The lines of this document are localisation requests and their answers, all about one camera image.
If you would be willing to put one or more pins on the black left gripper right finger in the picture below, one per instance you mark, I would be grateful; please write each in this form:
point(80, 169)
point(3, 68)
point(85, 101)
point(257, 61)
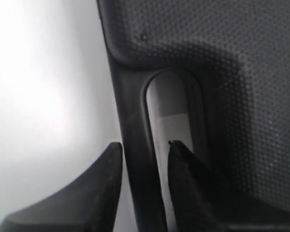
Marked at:
point(202, 202)

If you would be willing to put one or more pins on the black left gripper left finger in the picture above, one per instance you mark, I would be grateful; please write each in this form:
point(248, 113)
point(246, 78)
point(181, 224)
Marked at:
point(88, 204)

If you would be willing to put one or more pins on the black plastic carrying case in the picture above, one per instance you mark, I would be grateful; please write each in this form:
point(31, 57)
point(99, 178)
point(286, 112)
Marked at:
point(233, 58)

